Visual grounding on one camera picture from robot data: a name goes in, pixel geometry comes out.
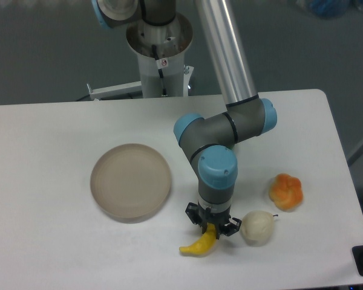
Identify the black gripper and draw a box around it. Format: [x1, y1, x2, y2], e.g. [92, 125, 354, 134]
[185, 202, 241, 239]

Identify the yellow toy banana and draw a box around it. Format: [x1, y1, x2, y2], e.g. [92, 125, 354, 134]
[179, 224, 217, 256]

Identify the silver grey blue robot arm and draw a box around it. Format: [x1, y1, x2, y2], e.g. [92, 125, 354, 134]
[92, 0, 277, 236]

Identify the white toy pear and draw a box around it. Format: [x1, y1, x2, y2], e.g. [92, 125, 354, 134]
[240, 210, 279, 247]

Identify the orange toy bell pepper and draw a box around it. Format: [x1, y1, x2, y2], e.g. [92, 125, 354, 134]
[269, 173, 304, 211]

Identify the green toy bell pepper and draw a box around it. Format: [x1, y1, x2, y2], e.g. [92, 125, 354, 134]
[227, 144, 236, 152]

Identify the beige round plate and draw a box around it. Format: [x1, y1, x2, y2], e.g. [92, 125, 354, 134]
[90, 143, 172, 221]

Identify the blue plastic bag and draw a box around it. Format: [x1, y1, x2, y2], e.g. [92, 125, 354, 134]
[306, 0, 363, 19]

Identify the white metal frame bracket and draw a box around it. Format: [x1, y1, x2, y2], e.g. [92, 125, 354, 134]
[87, 81, 142, 100]

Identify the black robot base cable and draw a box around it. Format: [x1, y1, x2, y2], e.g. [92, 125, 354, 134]
[151, 44, 169, 97]

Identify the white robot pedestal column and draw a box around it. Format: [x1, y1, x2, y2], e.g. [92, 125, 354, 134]
[126, 13, 193, 98]

